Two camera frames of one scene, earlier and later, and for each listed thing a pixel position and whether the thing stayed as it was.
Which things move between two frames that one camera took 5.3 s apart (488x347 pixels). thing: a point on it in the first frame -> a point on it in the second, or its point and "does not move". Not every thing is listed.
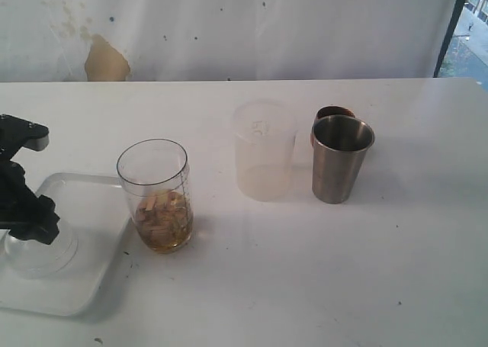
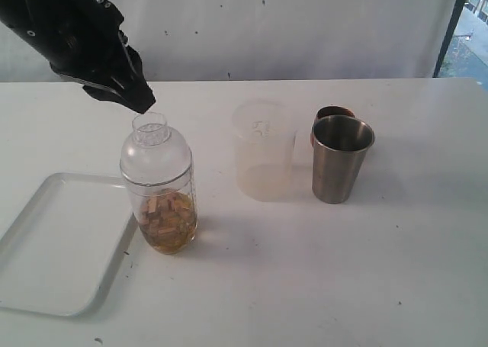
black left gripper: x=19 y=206 -> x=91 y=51
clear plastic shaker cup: x=156 y=177 does not move
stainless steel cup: x=340 y=145 does not move
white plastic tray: x=91 y=206 does not move
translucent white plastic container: x=264 y=136 does not move
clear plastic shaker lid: x=35 y=258 -> x=154 y=152
